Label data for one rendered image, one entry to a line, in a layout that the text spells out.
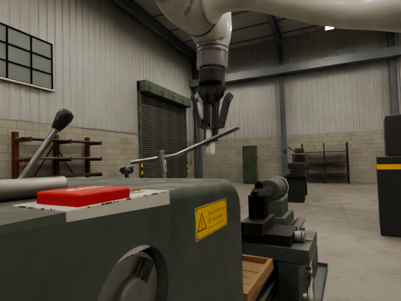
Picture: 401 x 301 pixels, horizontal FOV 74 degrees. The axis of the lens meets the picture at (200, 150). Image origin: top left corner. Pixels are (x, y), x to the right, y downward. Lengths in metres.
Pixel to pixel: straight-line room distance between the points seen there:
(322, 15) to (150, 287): 0.61
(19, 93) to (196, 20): 7.81
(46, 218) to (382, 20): 0.68
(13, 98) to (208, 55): 7.60
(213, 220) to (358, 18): 0.53
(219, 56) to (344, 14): 0.30
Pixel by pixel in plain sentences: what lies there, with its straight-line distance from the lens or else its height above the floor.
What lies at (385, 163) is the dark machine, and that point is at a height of 1.15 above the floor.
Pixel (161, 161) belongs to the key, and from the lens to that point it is 0.77.
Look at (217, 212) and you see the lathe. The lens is 0.44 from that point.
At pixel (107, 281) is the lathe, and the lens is 0.29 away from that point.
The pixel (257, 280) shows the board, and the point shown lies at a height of 0.90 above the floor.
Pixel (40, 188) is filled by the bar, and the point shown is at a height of 1.27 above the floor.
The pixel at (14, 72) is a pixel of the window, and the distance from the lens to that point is 8.36.
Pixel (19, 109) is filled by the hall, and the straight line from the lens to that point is 8.27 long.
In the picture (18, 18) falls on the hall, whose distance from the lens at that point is 8.98.
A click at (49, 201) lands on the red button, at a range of 0.27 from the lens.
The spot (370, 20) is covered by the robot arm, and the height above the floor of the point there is 1.57.
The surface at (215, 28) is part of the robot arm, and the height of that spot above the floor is 1.63.
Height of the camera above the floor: 1.29
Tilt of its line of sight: 2 degrees up
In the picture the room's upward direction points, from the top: 2 degrees counter-clockwise
